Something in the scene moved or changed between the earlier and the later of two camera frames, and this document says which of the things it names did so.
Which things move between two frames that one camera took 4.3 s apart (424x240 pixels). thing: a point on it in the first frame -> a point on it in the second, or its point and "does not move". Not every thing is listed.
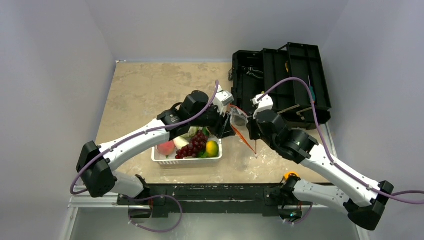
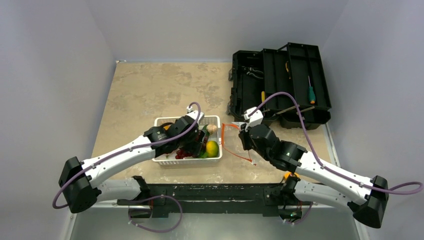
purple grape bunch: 196,146 does not move
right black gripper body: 253,129 -> 244,138
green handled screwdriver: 311,91 does not move
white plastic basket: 159,158 does not move
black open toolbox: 294,77 does not move
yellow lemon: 212,149 does not move
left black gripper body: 211,121 -> 190,144
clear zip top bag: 239,120 -> 231,140
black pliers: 250,70 does not move
